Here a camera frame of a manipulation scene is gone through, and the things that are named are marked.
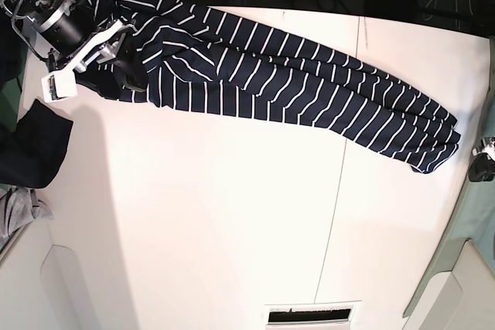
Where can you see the white slotted vent frame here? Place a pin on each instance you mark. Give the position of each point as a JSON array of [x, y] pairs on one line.
[[322, 316]]

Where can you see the black garment on table edge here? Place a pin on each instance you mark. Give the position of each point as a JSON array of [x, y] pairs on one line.
[[33, 153]]

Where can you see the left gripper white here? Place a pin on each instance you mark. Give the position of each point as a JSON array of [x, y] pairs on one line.
[[481, 168]]

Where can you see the navy white striped t-shirt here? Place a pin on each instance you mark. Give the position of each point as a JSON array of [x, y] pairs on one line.
[[205, 60]]

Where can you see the grey cloth at left edge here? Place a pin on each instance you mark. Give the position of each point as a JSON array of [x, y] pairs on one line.
[[19, 207]]

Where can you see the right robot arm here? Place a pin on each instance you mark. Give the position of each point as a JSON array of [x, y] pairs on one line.
[[76, 41]]

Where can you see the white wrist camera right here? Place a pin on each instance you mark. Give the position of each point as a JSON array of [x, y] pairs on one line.
[[59, 85]]

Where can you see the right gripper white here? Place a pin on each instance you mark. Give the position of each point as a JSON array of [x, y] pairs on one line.
[[106, 44]]

